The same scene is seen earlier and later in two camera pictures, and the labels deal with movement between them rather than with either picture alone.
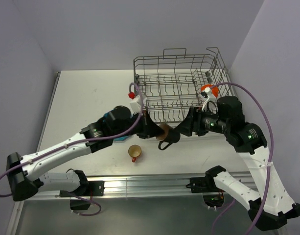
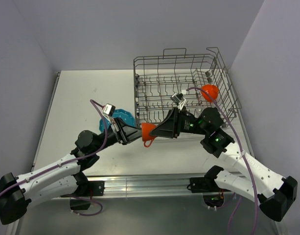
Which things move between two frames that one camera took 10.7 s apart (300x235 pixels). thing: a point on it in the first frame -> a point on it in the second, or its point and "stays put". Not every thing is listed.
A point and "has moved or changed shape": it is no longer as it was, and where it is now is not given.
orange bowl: [215, 89] stays put
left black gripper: [149, 129] -> [124, 133]
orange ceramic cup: [134, 151] has moved or changed shape
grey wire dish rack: [175, 82] stays put
